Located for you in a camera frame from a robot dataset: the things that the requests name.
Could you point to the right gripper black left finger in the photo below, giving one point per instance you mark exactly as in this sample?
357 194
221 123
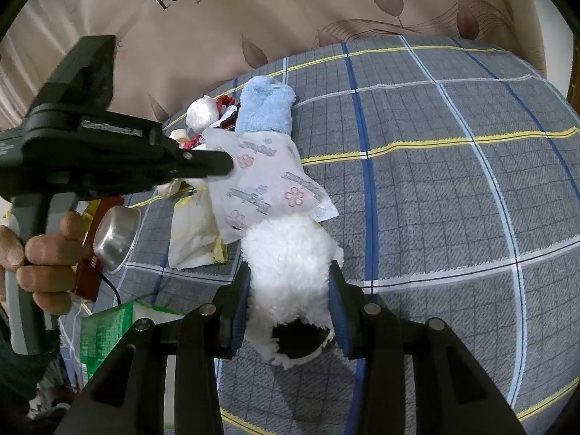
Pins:
126 394

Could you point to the white shiny plastic bundle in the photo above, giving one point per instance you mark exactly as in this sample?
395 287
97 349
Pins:
201 114

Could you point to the cream satin cloth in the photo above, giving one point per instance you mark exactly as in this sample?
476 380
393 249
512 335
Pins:
173 146

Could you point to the stainless steel bowl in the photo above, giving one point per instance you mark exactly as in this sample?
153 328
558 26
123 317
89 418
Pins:
116 236

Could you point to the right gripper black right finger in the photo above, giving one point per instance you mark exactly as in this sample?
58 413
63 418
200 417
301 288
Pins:
453 393

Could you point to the green tissue pack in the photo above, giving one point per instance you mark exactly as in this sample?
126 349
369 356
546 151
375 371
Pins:
100 332

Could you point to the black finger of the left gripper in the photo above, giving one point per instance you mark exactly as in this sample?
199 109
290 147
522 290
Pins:
205 163

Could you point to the light blue fluffy towel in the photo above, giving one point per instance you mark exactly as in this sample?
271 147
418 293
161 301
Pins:
265 106

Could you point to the yellow edged white cloth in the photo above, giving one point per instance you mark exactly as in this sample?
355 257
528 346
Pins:
195 240

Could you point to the red white satin cap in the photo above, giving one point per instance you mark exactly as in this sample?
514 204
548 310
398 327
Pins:
228 110

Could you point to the beige leaf print curtain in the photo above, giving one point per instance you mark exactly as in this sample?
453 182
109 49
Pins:
169 51

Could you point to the person's left hand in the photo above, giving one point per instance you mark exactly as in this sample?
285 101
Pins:
44 266

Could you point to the grey plaid tablecloth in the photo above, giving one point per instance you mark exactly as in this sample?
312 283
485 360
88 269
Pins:
454 167

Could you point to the white fluffy slipper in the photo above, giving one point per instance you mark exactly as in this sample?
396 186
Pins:
289 259

